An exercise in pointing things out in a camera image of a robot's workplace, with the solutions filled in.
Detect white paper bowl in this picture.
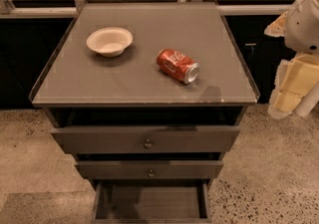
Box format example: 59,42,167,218
86,27,133,57

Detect top grey drawer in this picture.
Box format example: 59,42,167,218
51,125,239,154

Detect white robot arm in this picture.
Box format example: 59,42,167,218
264,0,319,119

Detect red coke can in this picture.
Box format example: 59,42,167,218
157,49,199,84

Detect open bottom grey drawer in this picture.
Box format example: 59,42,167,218
91,180,211,224

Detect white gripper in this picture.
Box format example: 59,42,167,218
264,12,319,119

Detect white pole leg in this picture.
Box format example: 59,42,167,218
294,82,319,117

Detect grey drawer cabinet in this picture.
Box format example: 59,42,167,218
29,1,261,224

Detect middle grey drawer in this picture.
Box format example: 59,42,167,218
76,160,223,180

